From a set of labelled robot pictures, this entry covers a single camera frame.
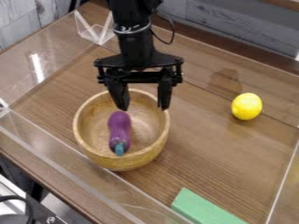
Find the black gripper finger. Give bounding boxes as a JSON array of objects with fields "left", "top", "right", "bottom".
[
  {"left": 107, "top": 80, "right": 130, "bottom": 111},
  {"left": 158, "top": 77, "right": 174, "bottom": 110}
]

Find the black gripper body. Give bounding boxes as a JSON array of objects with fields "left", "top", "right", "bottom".
[{"left": 94, "top": 31, "right": 183, "bottom": 87}]

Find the purple toy eggplant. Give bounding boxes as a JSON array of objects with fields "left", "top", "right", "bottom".
[{"left": 107, "top": 111, "right": 132, "bottom": 157}]

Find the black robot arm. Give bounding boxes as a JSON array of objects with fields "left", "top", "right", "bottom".
[{"left": 94, "top": 0, "right": 183, "bottom": 111}]

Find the brown wooden bowl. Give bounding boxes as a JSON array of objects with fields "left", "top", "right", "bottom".
[{"left": 72, "top": 88, "right": 171, "bottom": 172}]

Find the yellow toy lemon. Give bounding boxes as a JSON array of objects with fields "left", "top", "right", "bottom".
[{"left": 231, "top": 93, "right": 263, "bottom": 121}]

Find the green block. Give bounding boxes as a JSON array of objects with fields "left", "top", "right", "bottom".
[{"left": 171, "top": 187, "right": 247, "bottom": 224}]

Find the clear acrylic corner bracket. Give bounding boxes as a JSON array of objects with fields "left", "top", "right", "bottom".
[{"left": 74, "top": 10, "right": 115, "bottom": 46}]

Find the clear acrylic front wall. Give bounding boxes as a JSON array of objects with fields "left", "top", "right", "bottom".
[{"left": 0, "top": 108, "right": 191, "bottom": 224}]

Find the black cable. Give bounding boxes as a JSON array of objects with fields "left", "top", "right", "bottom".
[{"left": 0, "top": 195, "right": 43, "bottom": 224}]

